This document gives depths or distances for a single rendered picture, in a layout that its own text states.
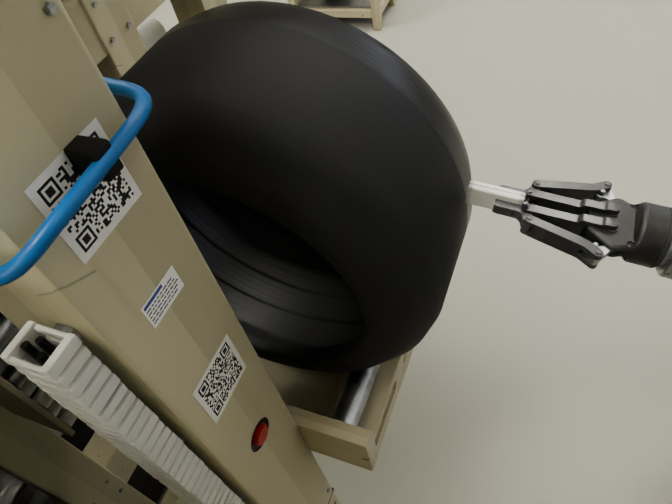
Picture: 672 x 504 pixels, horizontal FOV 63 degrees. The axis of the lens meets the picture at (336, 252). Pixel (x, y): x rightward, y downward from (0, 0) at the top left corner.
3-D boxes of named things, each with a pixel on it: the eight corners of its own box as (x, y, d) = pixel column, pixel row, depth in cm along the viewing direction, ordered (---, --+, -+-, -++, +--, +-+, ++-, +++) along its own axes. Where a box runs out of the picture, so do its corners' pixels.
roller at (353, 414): (351, 432, 86) (325, 423, 87) (354, 442, 89) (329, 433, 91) (415, 261, 105) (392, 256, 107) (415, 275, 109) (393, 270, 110)
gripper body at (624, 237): (681, 193, 65) (598, 174, 67) (679, 246, 60) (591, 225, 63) (654, 233, 71) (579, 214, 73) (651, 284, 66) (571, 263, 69)
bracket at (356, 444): (373, 470, 89) (366, 447, 81) (171, 401, 103) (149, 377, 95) (380, 450, 90) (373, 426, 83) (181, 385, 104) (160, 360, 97)
